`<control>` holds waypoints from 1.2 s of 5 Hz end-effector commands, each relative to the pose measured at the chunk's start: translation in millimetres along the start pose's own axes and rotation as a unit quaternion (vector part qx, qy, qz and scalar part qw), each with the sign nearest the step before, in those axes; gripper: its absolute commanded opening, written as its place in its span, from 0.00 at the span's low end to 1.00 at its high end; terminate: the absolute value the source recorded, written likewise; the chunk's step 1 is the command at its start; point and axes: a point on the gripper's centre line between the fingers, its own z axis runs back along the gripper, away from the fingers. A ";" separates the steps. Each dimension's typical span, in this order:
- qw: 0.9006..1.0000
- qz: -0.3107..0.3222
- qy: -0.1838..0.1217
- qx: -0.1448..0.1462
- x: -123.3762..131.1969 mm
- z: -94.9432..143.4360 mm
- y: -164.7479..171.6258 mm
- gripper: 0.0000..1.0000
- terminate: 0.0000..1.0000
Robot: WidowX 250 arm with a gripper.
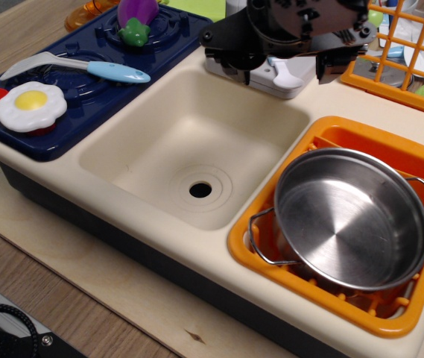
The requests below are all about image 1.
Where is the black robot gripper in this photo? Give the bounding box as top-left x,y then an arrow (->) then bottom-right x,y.
200,0 -> 377,85

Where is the grey toy faucet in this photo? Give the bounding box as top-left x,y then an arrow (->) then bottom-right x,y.
205,55 -> 315,99

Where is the navy blue toy stove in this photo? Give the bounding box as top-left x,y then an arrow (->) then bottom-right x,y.
0,5 -> 212,162

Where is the purple toy eggplant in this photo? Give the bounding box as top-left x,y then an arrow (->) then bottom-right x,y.
117,0 -> 159,47

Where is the cream toy sink unit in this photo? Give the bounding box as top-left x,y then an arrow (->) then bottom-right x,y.
0,29 -> 424,358

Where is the orange transparent plastic lid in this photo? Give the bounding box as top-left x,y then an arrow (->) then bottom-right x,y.
64,0 -> 120,32

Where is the white toy fried egg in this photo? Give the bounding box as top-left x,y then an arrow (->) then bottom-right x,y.
0,81 -> 67,133

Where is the orange dish drainer basket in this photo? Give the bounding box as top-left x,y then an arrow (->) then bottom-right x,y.
228,116 -> 424,339

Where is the orange wire dish rack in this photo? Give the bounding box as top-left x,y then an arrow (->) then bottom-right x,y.
341,1 -> 424,112

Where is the steel pan with handles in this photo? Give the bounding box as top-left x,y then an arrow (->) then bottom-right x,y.
248,147 -> 424,292

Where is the blue handled grey spoon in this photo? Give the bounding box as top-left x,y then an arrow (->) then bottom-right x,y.
0,51 -> 151,84

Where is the black metal base plate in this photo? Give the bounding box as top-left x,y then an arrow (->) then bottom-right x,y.
0,331 -> 85,358

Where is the black braided cable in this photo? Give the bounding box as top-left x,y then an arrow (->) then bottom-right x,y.
0,303 -> 39,358

